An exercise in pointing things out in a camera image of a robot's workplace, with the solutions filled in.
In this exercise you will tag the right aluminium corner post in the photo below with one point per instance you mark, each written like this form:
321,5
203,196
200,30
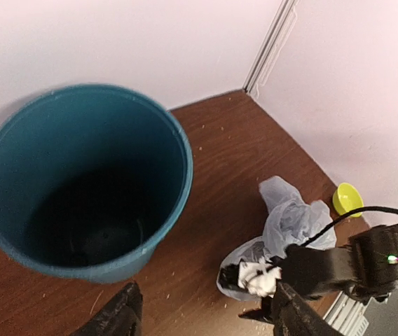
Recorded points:
278,33

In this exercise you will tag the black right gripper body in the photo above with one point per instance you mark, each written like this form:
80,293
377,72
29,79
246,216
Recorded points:
311,272

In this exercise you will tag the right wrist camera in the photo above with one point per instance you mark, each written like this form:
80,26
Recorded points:
375,262

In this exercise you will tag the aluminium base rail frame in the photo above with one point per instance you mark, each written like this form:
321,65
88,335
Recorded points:
347,316

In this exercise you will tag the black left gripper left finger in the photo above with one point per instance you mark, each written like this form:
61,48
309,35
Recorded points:
121,316

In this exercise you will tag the teal plastic trash bin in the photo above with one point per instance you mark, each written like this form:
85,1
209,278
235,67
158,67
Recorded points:
92,178

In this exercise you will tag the translucent grey plastic bag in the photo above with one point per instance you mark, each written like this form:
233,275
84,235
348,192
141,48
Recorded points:
290,221

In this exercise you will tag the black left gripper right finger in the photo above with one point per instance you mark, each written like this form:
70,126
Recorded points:
289,314

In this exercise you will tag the yellow plastic bowl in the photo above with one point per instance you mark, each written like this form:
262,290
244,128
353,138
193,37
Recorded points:
346,198

